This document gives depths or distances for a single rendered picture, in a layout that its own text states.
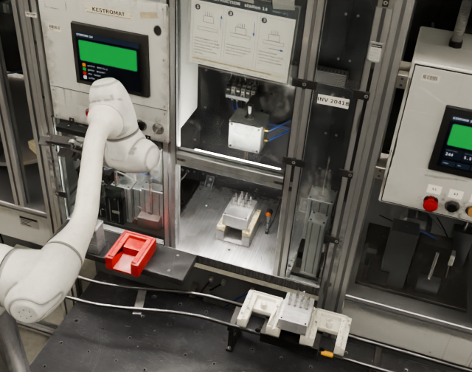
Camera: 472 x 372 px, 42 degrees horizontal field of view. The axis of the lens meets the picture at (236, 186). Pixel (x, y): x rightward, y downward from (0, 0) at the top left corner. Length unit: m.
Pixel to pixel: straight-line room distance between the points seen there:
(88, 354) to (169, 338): 0.29
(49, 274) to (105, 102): 0.54
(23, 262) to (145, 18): 0.80
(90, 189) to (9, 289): 0.34
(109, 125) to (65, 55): 0.42
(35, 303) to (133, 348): 0.96
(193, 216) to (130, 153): 0.72
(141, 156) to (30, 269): 0.52
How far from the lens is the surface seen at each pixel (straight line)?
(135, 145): 1.77
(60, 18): 1.98
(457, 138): 1.74
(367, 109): 1.76
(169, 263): 2.23
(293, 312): 2.08
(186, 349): 2.27
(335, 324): 2.15
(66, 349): 2.31
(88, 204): 1.57
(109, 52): 1.91
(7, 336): 1.62
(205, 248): 2.29
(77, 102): 2.09
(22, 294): 1.36
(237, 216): 2.25
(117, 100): 1.71
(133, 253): 2.24
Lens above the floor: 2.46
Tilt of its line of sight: 37 degrees down
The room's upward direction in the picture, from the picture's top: 4 degrees clockwise
